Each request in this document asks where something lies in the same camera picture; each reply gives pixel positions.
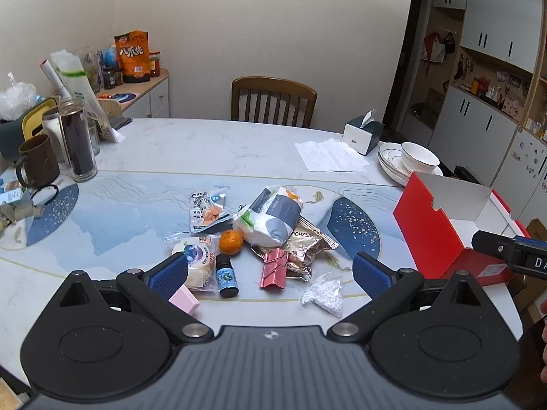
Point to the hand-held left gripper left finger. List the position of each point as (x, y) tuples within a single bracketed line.
[(169, 275)]

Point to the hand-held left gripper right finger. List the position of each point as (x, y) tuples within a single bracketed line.
[(371, 273)]

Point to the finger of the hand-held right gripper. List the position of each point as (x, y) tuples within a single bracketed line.
[(491, 243)]

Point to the pink eraser block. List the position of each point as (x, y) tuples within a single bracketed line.
[(186, 301)]

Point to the blueberry print snack packet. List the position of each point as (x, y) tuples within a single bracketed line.
[(198, 256)]

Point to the bag of white beads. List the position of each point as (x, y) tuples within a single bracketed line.
[(324, 297)]

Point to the small blue dropper bottle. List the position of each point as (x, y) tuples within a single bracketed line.
[(226, 277)]

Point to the red cardboard box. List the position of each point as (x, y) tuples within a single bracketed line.
[(427, 230)]

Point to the gold foil snack packet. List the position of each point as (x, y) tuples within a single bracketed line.
[(310, 241)]

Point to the tangerine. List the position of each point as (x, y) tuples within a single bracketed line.
[(231, 242)]

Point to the grey orange snack packet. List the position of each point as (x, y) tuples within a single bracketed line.
[(205, 211)]

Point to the pink binder clip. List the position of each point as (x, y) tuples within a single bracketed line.
[(273, 271)]

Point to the marble desktop with blue pattern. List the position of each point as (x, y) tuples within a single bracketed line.
[(171, 149)]

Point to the black shoe rack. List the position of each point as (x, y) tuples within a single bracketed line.
[(470, 175)]

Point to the white cabinet with stickers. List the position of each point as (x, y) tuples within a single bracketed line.
[(525, 166)]

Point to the white bowl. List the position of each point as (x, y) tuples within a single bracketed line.
[(421, 158)]

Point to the white lower cabinet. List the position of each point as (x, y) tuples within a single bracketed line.
[(470, 128)]

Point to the white paper napkin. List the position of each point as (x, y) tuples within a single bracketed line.
[(331, 156)]

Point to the green tissue box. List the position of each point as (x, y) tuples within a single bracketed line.
[(361, 134)]

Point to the orange thermos bottle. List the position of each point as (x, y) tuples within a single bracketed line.
[(475, 86)]

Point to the tall glass jar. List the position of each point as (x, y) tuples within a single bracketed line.
[(79, 145)]

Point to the brown mug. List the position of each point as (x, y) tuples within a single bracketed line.
[(38, 162)]

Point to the white side cabinet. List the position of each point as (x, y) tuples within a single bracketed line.
[(149, 100)]

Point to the beige wooden holder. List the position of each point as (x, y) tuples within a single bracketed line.
[(109, 109)]

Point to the white jar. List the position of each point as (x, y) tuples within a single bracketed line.
[(53, 134)]

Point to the dark blue round coaster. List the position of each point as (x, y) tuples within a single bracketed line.
[(122, 96)]

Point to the dark entrance door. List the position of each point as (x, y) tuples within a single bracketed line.
[(406, 72)]

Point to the wooden chair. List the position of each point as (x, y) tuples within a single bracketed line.
[(273, 98)]

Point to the red white hanging bag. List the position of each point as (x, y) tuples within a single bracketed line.
[(436, 47)]

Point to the dark glass jar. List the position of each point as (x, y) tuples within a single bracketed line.
[(112, 77)]

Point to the yellow rimmed container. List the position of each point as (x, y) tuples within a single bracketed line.
[(34, 119)]

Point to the red lid jar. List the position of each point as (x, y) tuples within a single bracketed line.
[(154, 65)]

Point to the clear plastic packet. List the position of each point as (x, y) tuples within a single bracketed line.
[(81, 81)]

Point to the orange snack bag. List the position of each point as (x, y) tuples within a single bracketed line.
[(133, 57)]

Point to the rolled white paper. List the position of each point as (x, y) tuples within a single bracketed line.
[(55, 79)]

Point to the crumpled clear plastic bag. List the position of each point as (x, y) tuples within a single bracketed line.
[(17, 96)]

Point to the white upper wall cabinet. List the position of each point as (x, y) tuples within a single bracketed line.
[(500, 17)]

